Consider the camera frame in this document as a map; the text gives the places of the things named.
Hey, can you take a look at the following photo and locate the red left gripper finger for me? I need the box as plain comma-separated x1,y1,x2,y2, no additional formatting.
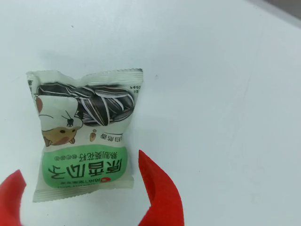
0,169,27,226

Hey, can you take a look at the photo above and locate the sunflower seed snack packet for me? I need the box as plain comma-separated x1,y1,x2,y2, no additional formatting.
25,68,144,203

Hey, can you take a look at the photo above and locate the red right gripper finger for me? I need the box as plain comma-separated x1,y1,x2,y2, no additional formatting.
137,149,185,226

